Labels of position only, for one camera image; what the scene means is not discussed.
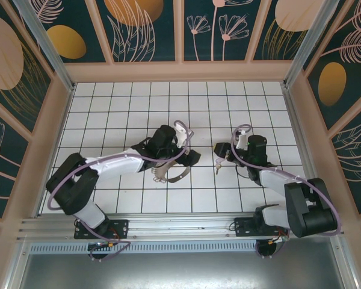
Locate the grey metal sheet panel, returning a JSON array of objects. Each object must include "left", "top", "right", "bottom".
[{"left": 17, "top": 252, "right": 360, "bottom": 289}]

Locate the aluminium side rail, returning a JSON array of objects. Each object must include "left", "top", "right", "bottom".
[{"left": 281, "top": 84, "right": 347, "bottom": 241}]

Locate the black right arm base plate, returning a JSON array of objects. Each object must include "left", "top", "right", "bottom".
[{"left": 233, "top": 217, "right": 259, "bottom": 238}]

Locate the long aluminium base rail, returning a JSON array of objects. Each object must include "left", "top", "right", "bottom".
[{"left": 16, "top": 212, "right": 347, "bottom": 243}]

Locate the small circuit board with wires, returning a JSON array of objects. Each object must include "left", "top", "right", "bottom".
[
  {"left": 87, "top": 239, "right": 132, "bottom": 263},
  {"left": 255, "top": 233, "right": 290, "bottom": 260}
]

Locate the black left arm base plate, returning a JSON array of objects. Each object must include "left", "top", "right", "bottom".
[{"left": 73, "top": 219, "right": 130, "bottom": 240}]

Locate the slotted grey cable duct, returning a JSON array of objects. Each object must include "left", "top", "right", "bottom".
[{"left": 28, "top": 242, "right": 335, "bottom": 255}]

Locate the aluminium corner post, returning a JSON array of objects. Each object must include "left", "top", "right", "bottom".
[
  {"left": 11, "top": 0, "right": 76, "bottom": 92},
  {"left": 282, "top": 0, "right": 341, "bottom": 89}
]

